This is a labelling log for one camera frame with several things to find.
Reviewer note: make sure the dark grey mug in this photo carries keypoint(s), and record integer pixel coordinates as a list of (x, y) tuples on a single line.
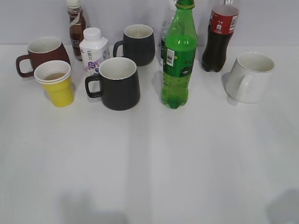
[(116, 83), (138, 44)]

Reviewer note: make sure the dark cola bottle red label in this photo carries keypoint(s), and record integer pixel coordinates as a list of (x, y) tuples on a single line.
[(221, 27)]

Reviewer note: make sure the brown coffee drink bottle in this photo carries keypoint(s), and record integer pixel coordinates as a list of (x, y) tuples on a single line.
[(77, 26)]

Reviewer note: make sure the yellow paper cup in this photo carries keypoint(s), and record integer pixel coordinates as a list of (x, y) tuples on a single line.
[(55, 78)]

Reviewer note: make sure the brown ceramic mug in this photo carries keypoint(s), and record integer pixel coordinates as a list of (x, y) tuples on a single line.
[(42, 50)]

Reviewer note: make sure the white ceramic mug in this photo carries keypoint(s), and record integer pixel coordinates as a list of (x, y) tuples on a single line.
[(249, 77)]

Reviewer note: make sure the dark grey mug rear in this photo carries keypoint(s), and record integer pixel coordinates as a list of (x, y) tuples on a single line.
[(138, 44)]

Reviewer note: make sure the green plastic soda bottle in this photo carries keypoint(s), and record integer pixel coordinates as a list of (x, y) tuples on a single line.
[(180, 49)]

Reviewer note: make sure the clear water bottle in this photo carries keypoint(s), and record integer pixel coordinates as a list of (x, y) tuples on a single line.
[(169, 15)]

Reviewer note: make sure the dark grey mug front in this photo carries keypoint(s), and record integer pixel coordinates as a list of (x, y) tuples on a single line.
[(116, 83)]

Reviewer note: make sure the white milk carton bottle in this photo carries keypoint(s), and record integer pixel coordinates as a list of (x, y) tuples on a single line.
[(94, 50)]

